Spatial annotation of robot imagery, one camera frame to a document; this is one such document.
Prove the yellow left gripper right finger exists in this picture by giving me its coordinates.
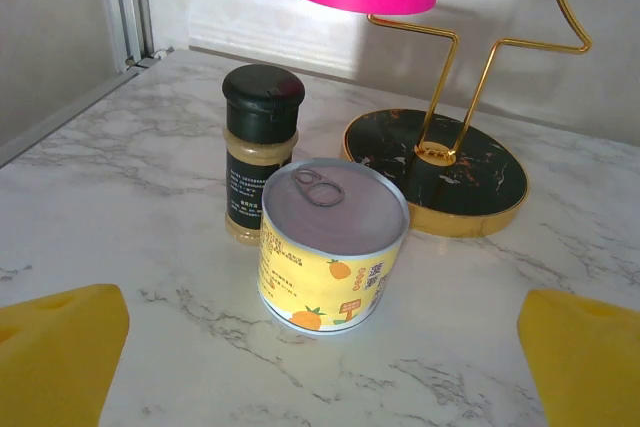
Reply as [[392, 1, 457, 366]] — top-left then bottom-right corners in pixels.
[[517, 289, 640, 427]]

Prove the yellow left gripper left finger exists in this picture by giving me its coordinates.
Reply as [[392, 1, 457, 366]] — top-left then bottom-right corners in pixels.
[[0, 284, 131, 427]]

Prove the pineapple can with yellow label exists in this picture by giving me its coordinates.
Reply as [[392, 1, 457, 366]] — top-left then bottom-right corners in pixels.
[[257, 159, 411, 337]]

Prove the spice jar with black lid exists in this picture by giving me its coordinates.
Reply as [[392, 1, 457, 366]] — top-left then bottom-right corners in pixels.
[[222, 64, 306, 247]]

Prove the gold wire rack, black base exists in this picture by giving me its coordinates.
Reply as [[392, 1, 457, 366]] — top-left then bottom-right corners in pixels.
[[341, 0, 640, 240]]

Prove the aluminium table edge rail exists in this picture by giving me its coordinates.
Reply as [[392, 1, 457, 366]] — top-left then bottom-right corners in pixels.
[[0, 46, 176, 168]]

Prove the aluminium frame post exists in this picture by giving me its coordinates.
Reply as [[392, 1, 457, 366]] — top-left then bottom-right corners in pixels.
[[94, 0, 156, 73]]

